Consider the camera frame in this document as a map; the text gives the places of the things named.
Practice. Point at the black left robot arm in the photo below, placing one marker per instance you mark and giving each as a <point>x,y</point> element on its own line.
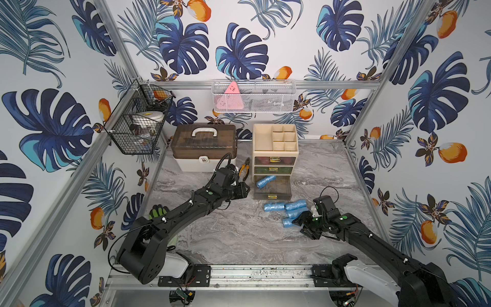
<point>143,251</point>

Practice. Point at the white tape roll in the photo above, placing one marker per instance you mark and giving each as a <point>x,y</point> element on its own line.
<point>148,118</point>

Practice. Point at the blue roll top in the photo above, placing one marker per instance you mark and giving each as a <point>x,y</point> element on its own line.
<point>295,205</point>

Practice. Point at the clear wall tray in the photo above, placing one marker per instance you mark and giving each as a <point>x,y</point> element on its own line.
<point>261,96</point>

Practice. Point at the clear lowest drawer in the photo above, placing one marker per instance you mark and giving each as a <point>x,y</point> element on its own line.
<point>277,190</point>

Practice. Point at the pink triangle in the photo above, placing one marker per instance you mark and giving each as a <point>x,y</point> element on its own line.
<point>231,99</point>

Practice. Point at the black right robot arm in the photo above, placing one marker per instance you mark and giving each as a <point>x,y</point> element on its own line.
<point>402,281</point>

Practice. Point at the beige drawer organizer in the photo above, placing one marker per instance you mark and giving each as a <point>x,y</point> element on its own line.
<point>275,151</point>

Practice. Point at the yellow black pliers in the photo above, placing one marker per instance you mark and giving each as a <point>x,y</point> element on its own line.
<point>245,169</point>

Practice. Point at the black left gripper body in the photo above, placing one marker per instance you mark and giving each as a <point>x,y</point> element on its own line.
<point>238,190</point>

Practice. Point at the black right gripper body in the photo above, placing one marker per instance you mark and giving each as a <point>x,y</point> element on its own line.
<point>312,225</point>

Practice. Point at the brown lidded storage box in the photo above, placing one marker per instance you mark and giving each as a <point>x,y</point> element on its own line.
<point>201,147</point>

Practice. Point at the green work glove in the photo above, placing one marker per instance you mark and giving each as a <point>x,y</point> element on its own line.
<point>158,211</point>

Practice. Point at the black wire basket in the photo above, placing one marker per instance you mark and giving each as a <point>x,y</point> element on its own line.
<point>134,139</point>

